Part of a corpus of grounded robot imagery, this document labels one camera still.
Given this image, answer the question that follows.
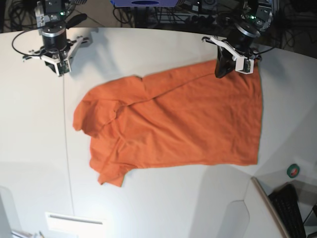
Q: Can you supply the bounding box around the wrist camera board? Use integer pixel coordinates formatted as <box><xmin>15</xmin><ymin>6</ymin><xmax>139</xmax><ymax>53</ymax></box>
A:
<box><xmin>56</xmin><ymin>60</ymin><xmax>71</xmax><ymax>76</ymax></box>
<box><xmin>235</xmin><ymin>58</ymin><xmax>254</xmax><ymax>74</ymax></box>

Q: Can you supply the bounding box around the blue box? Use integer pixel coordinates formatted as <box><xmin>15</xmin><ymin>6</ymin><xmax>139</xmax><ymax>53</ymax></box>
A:
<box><xmin>110</xmin><ymin>0</ymin><xmax>183</xmax><ymax>7</ymax></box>

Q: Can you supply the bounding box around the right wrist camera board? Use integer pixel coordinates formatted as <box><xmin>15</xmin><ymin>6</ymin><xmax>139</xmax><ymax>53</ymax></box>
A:
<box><xmin>56</xmin><ymin>60</ymin><xmax>71</xmax><ymax>76</ymax></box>

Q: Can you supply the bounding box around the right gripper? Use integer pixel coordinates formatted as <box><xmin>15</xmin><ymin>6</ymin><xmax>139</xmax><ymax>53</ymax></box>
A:
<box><xmin>22</xmin><ymin>26</ymin><xmax>91</xmax><ymax>72</ymax></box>

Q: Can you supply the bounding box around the black keyboard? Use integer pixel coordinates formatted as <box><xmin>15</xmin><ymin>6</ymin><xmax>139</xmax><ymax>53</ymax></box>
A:
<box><xmin>268</xmin><ymin>183</ymin><xmax>306</xmax><ymax>238</ymax></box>

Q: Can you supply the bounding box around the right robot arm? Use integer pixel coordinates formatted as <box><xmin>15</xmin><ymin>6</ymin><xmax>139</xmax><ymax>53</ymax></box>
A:
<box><xmin>23</xmin><ymin>0</ymin><xmax>90</xmax><ymax>76</ymax></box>

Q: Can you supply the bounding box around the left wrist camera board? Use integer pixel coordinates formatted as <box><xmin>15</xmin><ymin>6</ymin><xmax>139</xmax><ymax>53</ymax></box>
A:
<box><xmin>235</xmin><ymin>58</ymin><xmax>254</xmax><ymax>74</ymax></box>

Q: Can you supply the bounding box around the green tape roll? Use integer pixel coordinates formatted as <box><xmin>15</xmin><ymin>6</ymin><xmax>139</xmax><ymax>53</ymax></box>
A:
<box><xmin>287</xmin><ymin>164</ymin><xmax>300</xmax><ymax>179</ymax></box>

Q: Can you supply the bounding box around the orange t-shirt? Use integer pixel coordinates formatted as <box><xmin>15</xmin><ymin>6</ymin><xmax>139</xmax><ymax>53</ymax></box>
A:
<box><xmin>73</xmin><ymin>60</ymin><xmax>263</xmax><ymax>186</ymax></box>

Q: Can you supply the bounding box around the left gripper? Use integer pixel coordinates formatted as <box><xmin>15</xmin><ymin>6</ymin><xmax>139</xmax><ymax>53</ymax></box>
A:
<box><xmin>202</xmin><ymin>23</ymin><xmax>261</xmax><ymax>78</ymax></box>

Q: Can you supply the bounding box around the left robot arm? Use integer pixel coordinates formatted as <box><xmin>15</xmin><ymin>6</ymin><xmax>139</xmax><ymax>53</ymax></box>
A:
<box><xmin>202</xmin><ymin>0</ymin><xmax>273</xmax><ymax>78</ymax></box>

